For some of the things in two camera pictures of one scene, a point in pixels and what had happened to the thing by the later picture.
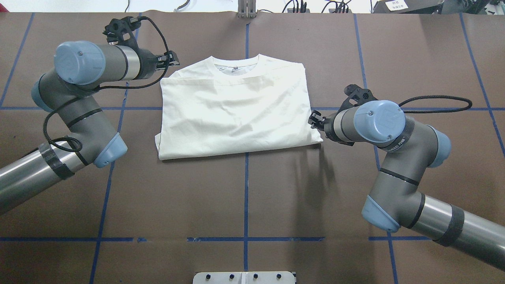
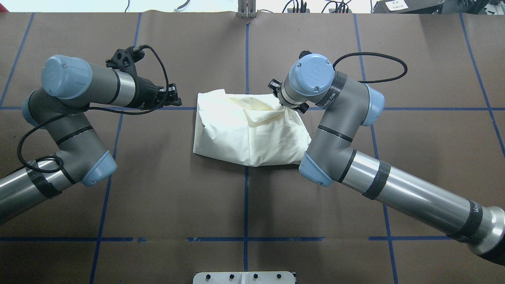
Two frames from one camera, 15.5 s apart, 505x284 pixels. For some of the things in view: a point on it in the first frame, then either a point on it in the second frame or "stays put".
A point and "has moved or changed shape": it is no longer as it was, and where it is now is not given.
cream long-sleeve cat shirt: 212,108 has moved or changed shape
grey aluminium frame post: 247,9 stays put
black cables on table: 342,7 stays put
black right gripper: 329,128 → 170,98
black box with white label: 408,6 stays put
